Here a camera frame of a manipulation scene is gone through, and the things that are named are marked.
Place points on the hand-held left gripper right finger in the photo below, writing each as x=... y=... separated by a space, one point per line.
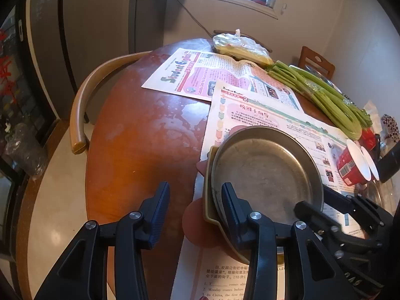
x=231 y=212

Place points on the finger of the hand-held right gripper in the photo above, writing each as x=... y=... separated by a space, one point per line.
x=343 y=200
x=312 y=214

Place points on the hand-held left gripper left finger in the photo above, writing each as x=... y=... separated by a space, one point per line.
x=159 y=212

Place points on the yellow shell-shaped plate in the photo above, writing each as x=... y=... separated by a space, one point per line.
x=207 y=206

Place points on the steel bowl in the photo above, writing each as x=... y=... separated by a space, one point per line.
x=373 y=193

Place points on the red paper bowl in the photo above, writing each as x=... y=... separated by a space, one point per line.
x=372 y=165
x=347 y=168

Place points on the round shallow steel pan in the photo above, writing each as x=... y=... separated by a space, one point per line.
x=268 y=175

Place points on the black thermos flask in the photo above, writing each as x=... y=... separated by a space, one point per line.
x=390 y=164

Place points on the red tissue box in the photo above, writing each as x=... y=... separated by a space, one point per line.
x=368 y=137

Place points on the dark floral patterned item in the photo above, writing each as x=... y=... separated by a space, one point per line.
x=390 y=126

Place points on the thick celery bunch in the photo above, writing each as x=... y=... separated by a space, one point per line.
x=328 y=106

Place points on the large newspaper with orange border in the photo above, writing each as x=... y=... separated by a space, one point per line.
x=250 y=109

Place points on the leafy celery bunch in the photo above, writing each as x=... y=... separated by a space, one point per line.
x=312 y=79

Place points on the light curved wooden chair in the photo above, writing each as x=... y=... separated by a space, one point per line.
x=78 y=106

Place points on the wooden chair with cut-out backrest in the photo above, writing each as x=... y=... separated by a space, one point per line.
x=315 y=61

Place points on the newspaper with pink front page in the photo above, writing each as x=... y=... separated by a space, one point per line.
x=193 y=72

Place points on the grey plastic bag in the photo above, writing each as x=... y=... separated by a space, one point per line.
x=25 y=150

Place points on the plastic bag of yellow noodles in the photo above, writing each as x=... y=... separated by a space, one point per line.
x=240 y=48

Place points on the black framed glass door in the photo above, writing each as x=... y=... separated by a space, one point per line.
x=18 y=84

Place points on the grey refrigerator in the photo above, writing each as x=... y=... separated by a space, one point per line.
x=100 y=22

